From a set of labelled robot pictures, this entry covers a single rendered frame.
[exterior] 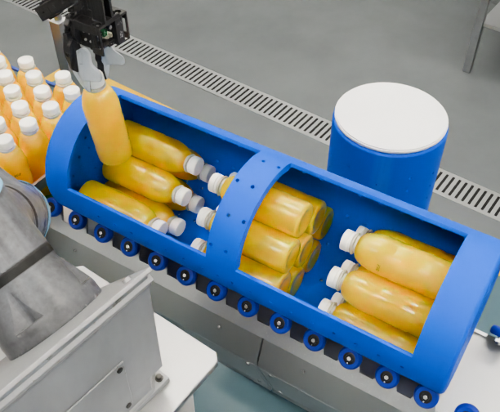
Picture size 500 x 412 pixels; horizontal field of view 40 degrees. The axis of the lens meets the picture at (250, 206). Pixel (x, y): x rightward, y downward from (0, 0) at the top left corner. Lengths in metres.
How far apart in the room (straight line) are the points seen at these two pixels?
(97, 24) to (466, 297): 0.73
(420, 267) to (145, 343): 0.48
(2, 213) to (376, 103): 1.08
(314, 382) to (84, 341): 0.66
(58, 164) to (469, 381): 0.90
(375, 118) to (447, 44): 2.40
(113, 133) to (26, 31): 2.94
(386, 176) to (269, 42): 2.37
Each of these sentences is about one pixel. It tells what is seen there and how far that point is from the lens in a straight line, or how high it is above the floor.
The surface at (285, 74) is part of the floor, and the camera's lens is 3.68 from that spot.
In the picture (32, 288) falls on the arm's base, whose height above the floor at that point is 1.37.
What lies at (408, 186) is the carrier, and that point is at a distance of 1.70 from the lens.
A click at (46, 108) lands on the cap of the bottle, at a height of 1.10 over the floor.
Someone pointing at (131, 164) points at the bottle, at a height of 1.10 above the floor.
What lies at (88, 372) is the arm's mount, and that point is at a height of 1.32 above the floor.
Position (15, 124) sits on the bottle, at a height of 1.06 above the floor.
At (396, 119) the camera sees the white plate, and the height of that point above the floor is 1.04.
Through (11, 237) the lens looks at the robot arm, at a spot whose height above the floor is 1.41.
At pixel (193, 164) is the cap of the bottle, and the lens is 1.41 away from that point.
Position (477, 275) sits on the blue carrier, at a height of 1.23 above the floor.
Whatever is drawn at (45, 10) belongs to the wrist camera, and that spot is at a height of 1.48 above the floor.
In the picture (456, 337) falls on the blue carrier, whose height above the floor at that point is 1.17.
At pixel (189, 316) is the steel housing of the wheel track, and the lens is 1.48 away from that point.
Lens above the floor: 2.06
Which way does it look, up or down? 45 degrees down
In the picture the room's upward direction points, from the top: straight up
